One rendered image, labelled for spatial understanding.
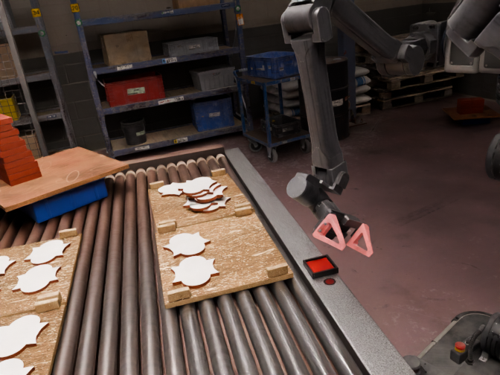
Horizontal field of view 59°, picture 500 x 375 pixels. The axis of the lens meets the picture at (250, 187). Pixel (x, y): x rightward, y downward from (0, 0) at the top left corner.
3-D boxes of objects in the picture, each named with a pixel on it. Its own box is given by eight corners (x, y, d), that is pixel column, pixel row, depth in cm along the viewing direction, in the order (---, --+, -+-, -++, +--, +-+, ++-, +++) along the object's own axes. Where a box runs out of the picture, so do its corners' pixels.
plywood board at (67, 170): (79, 149, 224) (78, 146, 224) (129, 167, 190) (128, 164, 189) (-30, 183, 194) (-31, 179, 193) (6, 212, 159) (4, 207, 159)
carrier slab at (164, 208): (228, 175, 197) (227, 172, 196) (255, 213, 160) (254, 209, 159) (148, 193, 189) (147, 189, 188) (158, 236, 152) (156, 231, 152)
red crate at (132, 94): (160, 92, 569) (155, 70, 558) (166, 98, 530) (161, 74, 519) (107, 102, 551) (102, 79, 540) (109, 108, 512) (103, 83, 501)
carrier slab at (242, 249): (254, 215, 158) (254, 211, 158) (294, 277, 121) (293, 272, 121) (155, 236, 152) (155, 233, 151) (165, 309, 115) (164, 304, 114)
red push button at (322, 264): (326, 260, 128) (326, 257, 127) (335, 271, 122) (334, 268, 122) (306, 265, 127) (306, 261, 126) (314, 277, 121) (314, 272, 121)
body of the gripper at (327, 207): (315, 234, 103) (301, 213, 108) (344, 241, 109) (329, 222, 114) (332, 213, 100) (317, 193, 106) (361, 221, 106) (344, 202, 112)
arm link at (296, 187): (351, 175, 111) (325, 170, 117) (327, 155, 103) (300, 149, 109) (332, 219, 109) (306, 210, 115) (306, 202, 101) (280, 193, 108)
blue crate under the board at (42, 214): (79, 181, 211) (74, 161, 207) (110, 196, 190) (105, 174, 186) (11, 205, 192) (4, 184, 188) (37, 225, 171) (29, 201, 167)
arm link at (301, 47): (331, 3, 93) (294, 8, 101) (312, 10, 90) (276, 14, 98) (356, 184, 111) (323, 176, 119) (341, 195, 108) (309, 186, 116)
